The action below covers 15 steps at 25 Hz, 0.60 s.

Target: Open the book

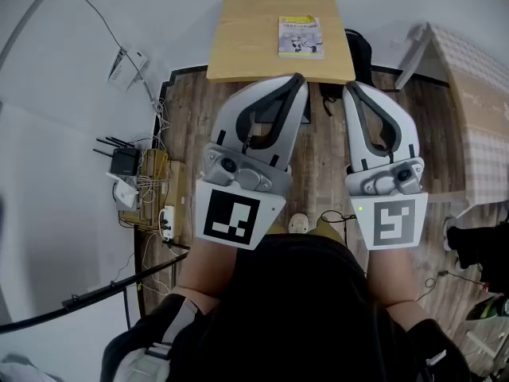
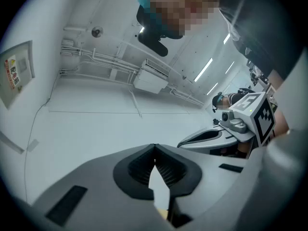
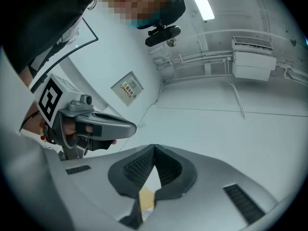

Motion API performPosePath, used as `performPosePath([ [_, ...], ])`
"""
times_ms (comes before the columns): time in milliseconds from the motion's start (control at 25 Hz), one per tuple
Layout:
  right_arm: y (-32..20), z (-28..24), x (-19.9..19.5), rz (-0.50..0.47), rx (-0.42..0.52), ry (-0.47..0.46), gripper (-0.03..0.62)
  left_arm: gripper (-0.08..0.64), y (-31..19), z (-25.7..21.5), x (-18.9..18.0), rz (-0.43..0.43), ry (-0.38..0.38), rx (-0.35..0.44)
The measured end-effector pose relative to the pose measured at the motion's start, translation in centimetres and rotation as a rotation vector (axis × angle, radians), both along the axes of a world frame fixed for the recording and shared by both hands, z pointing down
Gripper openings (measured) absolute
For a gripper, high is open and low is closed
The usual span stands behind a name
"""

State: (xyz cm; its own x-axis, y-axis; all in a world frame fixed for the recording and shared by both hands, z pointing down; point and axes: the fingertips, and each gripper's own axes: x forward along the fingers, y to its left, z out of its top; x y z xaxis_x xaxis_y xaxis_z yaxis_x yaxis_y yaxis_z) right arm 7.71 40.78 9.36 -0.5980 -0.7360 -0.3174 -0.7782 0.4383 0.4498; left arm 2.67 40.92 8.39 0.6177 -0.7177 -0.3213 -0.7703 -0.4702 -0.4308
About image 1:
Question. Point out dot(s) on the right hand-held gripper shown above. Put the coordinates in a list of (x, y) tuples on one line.
[(393, 223)]

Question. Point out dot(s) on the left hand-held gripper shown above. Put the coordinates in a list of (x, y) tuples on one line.
[(238, 217)]

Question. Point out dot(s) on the yellow covered booklet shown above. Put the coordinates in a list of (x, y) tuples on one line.
[(300, 38)]

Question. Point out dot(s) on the person's left forearm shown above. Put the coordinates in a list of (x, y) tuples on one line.
[(207, 269)]

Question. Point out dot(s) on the person's right forearm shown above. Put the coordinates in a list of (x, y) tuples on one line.
[(391, 277)]

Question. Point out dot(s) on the black backpack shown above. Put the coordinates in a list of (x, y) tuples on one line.
[(358, 54)]

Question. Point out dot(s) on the brown cardboard box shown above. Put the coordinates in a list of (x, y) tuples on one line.
[(177, 181)]

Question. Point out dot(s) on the table with checkered cloth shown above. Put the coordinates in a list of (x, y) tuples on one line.
[(477, 94)]

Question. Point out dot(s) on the person's beige shoe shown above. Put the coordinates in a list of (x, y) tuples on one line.
[(298, 223)]

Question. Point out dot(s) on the person's yellow trousers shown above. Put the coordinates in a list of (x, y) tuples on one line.
[(328, 233)]

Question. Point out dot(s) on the white power strip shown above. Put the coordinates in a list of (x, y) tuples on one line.
[(167, 221)]

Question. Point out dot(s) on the black router with antennas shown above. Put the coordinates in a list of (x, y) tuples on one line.
[(124, 161)]

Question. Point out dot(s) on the white network device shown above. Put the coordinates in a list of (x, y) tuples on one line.
[(125, 195)]

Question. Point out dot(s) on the person's black shirt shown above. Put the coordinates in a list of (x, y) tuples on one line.
[(294, 313)]

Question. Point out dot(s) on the black metal pole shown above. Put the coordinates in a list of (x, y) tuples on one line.
[(99, 293)]

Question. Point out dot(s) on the white wall socket panel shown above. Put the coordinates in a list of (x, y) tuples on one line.
[(127, 68)]

